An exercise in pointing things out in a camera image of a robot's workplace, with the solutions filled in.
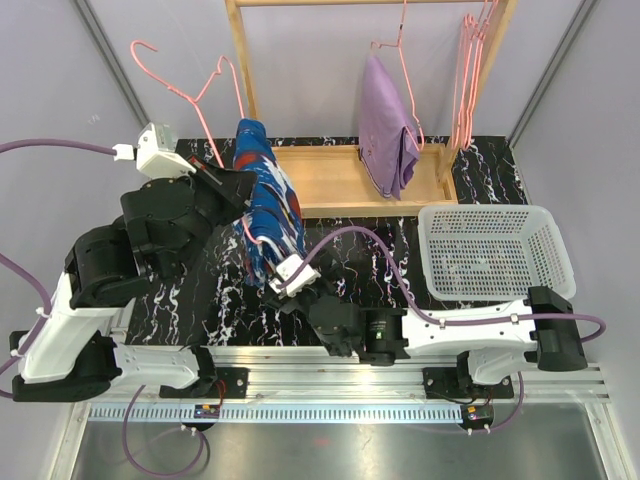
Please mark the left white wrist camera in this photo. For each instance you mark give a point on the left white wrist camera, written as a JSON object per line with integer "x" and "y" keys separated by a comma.
{"x": 155, "y": 153}

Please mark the wooden clothes rack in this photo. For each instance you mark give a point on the wooden clothes rack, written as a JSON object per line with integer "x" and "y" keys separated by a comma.
{"x": 331, "y": 180}

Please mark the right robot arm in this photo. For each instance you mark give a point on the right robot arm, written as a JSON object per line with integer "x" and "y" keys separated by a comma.
{"x": 489, "y": 344}

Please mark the white plastic basket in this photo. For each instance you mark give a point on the white plastic basket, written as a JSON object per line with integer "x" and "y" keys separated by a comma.
{"x": 492, "y": 252}

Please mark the pink empty hangers bunch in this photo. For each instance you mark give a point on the pink empty hangers bunch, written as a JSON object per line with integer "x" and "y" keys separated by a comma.
{"x": 473, "y": 32}

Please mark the aluminium mounting rail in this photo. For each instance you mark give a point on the aluminium mounting rail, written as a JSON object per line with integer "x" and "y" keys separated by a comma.
{"x": 293, "y": 385}

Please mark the pink hanger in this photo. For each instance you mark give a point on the pink hanger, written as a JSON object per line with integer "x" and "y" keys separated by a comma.
{"x": 418, "y": 138}
{"x": 193, "y": 101}

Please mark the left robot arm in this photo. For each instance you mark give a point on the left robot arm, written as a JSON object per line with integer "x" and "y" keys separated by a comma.
{"x": 69, "y": 356}

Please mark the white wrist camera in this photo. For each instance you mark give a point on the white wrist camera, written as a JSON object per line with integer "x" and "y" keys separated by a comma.
{"x": 291, "y": 275}
{"x": 155, "y": 153}

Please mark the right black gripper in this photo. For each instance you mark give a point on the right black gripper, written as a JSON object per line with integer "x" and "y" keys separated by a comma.
{"x": 332, "y": 279}

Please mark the purple trousers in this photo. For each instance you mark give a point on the purple trousers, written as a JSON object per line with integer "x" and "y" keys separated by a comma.
{"x": 386, "y": 138}

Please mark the blue patterned trousers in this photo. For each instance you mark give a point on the blue patterned trousers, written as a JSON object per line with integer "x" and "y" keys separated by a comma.
{"x": 273, "y": 229}

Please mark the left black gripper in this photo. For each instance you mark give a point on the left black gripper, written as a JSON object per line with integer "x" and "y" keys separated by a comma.
{"x": 231, "y": 187}

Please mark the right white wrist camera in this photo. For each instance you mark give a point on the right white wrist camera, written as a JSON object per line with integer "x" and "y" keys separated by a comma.
{"x": 291, "y": 275}

